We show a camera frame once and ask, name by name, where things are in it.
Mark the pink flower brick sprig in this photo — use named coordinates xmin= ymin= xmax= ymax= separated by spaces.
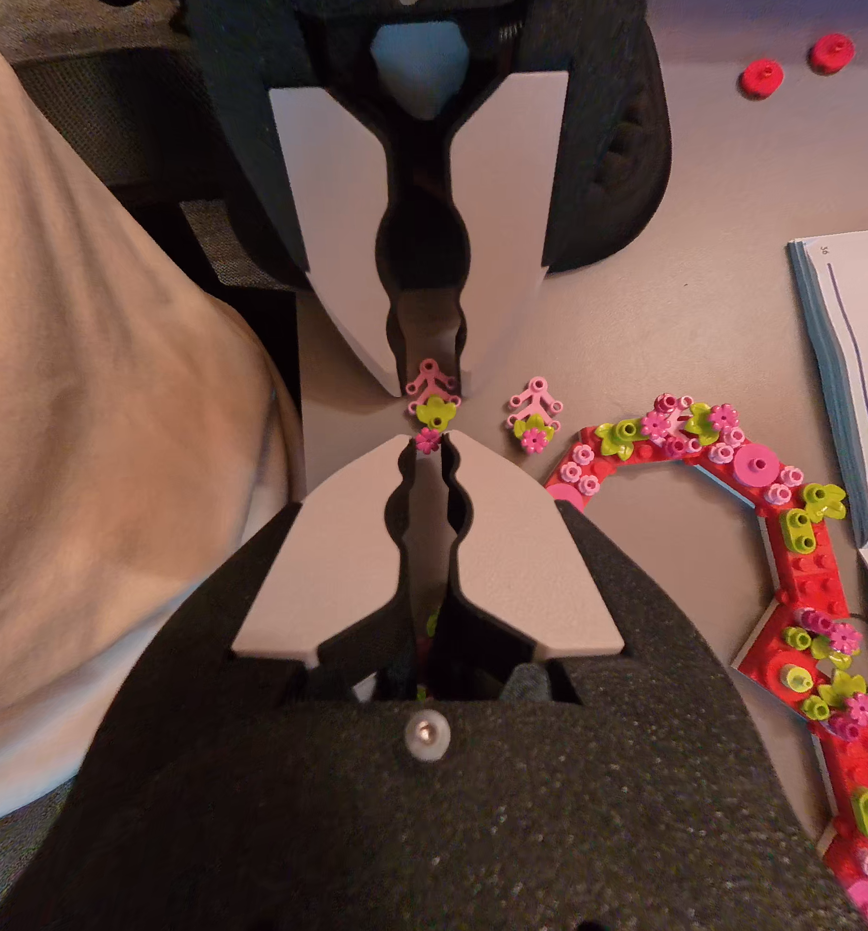
xmin=403 ymin=358 xmax=466 ymax=456
xmin=505 ymin=376 xmax=567 ymax=455

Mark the dark mesh chair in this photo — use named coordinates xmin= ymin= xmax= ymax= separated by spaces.
xmin=8 ymin=32 xmax=311 ymax=306

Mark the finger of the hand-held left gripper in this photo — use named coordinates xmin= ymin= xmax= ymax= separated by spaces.
xmin=269 ymin=86 xmax=420 ymax=399
xmin=434 ymin=70 xmax=570 ymax=399

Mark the white instruction booklet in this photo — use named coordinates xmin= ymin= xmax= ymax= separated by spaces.
xmin=787 ymin=227 xmax=868 ymax=634

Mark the red round brick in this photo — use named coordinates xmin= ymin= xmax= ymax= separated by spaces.
xmin=738 ymin=57 xmax=786 ymax=100
xmin=807 ymin=31 xmax=857 ymax=76

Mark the red heart brick frame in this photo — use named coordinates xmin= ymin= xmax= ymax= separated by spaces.
xmin=416 ymin=391 xmax=868 ymax=931

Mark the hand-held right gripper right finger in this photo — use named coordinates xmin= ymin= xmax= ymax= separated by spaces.
xmin=440 ymin=429 xmax=626 ymax=663

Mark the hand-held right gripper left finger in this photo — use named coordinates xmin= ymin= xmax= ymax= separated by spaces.
xmin=230 ymin=434 xmax=417 ymax=670

